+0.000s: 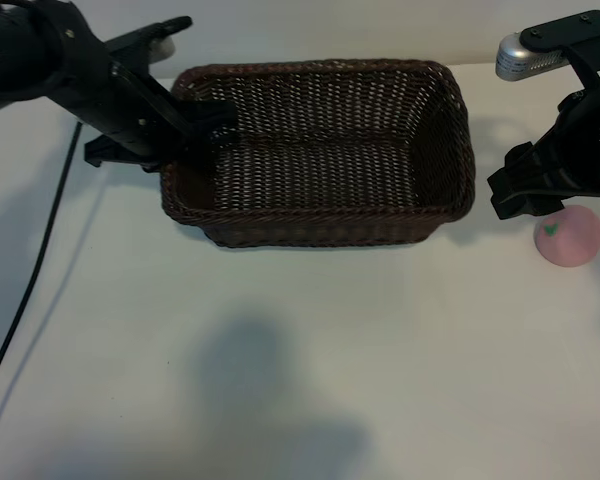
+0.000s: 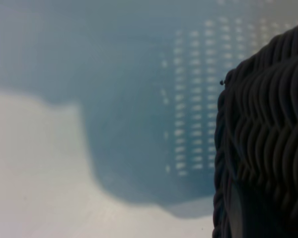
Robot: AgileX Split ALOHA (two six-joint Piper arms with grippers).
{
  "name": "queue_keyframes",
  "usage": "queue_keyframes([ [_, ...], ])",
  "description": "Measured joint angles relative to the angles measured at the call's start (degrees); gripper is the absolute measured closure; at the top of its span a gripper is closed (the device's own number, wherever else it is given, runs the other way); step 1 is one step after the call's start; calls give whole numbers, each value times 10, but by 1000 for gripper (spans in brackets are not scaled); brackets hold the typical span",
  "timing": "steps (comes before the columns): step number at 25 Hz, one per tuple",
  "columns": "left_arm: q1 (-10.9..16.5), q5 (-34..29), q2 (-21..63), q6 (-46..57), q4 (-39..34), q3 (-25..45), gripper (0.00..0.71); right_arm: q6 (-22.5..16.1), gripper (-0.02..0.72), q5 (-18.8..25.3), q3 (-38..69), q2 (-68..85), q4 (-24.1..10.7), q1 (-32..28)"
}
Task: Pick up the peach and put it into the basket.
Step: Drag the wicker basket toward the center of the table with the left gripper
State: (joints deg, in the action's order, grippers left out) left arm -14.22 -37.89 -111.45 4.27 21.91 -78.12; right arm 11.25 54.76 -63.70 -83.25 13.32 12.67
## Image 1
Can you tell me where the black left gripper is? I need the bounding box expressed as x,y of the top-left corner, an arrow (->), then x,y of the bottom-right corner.
34,0 -> 240,177

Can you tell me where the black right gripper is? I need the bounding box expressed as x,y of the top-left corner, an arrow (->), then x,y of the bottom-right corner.
487,72 -> 600,222

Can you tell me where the pink peach with green leaf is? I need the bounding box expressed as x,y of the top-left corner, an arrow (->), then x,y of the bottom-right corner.
533,205 -> 600,268

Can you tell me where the dark brown wicker basket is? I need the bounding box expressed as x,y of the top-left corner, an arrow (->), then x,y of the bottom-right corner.
159,58 -> 476,249

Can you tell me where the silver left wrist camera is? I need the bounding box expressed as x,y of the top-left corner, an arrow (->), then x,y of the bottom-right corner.
147,34 -> 177,60

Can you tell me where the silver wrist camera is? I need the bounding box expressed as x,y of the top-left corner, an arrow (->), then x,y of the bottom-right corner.
496,32 -> 576,81
147,34 -> 177,60

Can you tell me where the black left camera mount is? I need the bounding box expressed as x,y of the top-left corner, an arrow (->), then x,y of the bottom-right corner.
104,22 -> 181,69

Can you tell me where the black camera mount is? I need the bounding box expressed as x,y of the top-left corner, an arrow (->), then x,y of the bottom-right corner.
522,9 -> 600,96
104,22 -> 181,69

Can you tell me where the black braided camera cable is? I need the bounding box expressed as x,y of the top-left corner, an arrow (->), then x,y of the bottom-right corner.
0,16 -> 194,409

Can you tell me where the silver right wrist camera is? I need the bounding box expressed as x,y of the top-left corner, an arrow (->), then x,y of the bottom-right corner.
496,32 -> 576,81

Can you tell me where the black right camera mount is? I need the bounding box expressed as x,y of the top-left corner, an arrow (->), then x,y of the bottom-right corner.
522,9 -> 600,96

